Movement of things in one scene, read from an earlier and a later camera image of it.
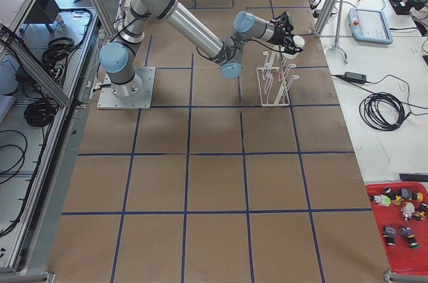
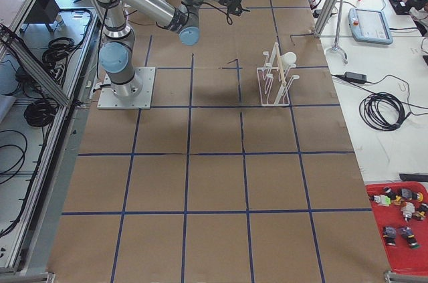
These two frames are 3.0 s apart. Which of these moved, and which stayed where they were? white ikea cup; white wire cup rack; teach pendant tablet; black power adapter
Moved: white ikea cup
Stayed: black power adapter; teach pendant tablet; white wire cup rack
